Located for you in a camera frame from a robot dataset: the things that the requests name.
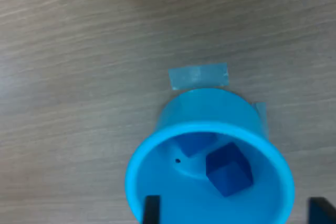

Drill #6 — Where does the blue tape piece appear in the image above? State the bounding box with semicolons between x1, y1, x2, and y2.
167;62;229;90

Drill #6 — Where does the blue cube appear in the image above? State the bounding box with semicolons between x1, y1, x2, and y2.
205;141;254;198
173;132;218;158

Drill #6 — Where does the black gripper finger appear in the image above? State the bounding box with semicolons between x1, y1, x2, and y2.
307;197;336;224
141;195;161;224

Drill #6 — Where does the blue plastic cup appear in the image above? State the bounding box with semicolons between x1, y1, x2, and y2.
124;87;296;224

